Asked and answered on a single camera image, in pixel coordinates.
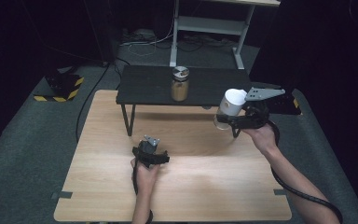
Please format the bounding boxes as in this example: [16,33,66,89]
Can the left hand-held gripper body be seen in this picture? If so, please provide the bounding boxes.
[131,134,162,169]

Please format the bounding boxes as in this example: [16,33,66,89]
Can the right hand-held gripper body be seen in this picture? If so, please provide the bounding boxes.
[229,86,286,131]

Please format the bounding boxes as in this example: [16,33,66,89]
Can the glass jar with metal lid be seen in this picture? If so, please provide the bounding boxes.
[171,65,190,103]

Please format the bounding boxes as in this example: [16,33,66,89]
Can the black shelf with metal legs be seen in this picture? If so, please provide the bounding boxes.
[116,64,259,139]

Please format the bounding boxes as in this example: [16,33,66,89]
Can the person's right hand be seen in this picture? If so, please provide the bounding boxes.
[241,123,280,156]

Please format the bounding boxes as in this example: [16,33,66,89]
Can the person's left hand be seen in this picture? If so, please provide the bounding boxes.
[130,158,161,196]

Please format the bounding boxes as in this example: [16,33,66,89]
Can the black yellow striped stand base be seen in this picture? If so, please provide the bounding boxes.
[33,69,85,103]
[265,92,302,116]

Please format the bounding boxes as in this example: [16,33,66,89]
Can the grey power strip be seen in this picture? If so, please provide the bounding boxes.
[120,28,157,43]

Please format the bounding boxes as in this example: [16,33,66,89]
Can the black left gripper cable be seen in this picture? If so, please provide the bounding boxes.
[131,163,155,224]

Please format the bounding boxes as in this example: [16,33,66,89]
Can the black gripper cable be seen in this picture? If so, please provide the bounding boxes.
[131,163,155,224]
[266,119,345,224]

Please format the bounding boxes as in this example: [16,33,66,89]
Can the black floor cable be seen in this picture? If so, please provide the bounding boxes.
[75,60,131,144]

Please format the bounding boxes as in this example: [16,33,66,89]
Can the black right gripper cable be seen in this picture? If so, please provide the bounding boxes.
[266,119,345,224]

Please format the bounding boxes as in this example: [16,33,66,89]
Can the white metal desk frame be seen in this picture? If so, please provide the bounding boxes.
[169,0,282,70]

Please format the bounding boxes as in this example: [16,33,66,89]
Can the white floor cable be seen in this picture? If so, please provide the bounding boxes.
[119,18,176,58]

